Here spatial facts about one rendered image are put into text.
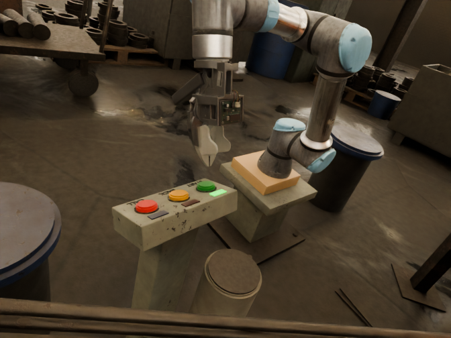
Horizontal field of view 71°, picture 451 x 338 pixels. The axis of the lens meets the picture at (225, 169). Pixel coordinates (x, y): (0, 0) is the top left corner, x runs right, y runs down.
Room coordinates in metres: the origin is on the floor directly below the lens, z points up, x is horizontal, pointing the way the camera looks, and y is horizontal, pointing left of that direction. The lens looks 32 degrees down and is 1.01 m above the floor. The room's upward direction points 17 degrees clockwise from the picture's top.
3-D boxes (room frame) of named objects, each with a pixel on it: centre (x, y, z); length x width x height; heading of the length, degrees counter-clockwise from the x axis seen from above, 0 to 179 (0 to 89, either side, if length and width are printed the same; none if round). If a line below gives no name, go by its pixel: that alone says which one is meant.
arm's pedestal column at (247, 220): (1.20, -0.20, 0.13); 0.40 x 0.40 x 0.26; 48
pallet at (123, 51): (3.19, 1.54, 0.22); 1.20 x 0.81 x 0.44; 137
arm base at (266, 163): (1.20, -0.20, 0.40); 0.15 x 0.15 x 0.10
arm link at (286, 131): (1.19, -0.20, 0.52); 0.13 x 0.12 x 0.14; 49
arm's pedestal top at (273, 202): (1.20, -0.20, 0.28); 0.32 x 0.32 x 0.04; 48
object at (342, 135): (1.65, -0.63, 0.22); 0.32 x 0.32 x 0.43
